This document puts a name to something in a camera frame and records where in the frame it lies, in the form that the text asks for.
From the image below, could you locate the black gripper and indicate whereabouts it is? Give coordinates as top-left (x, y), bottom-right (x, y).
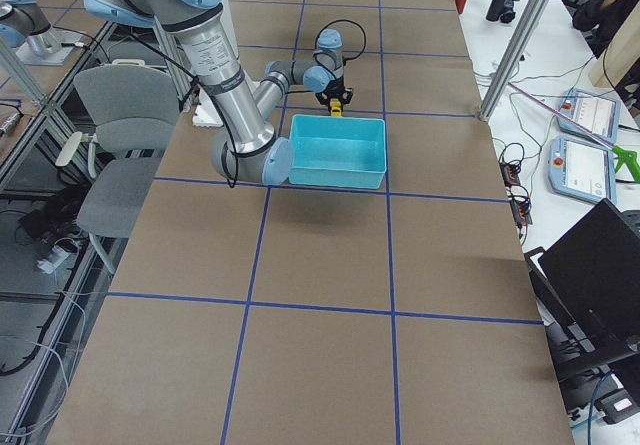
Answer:
top-left (315, 85), bottom-right (354, 107)

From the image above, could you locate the yellow beetle toy car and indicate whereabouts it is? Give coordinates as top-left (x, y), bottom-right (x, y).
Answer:
top-left (330, 102), bottom-right (343, 117)

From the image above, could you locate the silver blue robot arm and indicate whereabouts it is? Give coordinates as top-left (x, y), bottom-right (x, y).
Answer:
top-left (83, 0), bottom-right (353, 186)
top-left (1, 0), bottom-right (76, 66)

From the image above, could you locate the turquoise plastic bin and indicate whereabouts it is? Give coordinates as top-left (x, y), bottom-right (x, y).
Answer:
top-left (289, 114), bottom-right (387, 189)

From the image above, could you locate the black water bottle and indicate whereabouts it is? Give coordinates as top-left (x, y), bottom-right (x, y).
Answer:
top-left (485, 0), bottom-right (516, 24)

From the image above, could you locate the grey office chair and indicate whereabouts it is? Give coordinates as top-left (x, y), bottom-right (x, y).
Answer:
top-left (55, 64), bottom-right (182, 274)

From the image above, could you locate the near teach pendant tablet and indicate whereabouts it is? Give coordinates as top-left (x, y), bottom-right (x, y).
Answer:
top-left (548, 136), bottom-right (617, 204)

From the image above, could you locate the teach pendant tablet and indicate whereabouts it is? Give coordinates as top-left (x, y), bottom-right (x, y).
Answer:
top-left (548, 136), bottom-right (617, 204)
top-left (558, 88), bottom-right (621, 141)

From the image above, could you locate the far teach pendant tablet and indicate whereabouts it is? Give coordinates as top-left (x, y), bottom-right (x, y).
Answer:
top-left (558, 88), bottom-right (621, 141)

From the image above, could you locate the seated person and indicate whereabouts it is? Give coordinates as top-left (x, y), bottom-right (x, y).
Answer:
top-left (572, 0), bottom-right (639, 57)

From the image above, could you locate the metal rod grabber tool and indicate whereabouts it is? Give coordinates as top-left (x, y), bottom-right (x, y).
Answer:
top-left (508, 82), bottom-right (640, 184)

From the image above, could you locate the black laptop computer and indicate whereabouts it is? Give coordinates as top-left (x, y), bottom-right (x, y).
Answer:
top-left (525, 199), bottom-right (639, 388)

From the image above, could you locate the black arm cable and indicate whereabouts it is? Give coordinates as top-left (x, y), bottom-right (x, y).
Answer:
top-left (149, 19), bottom-right (368, 190)

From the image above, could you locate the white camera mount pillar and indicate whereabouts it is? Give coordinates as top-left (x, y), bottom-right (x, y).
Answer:
top-left (193, 0), bottom-right (240, 127)

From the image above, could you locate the aluminium frame post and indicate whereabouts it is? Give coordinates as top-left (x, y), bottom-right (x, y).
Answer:
top-left (478, 0), bottom-right (549, 122)

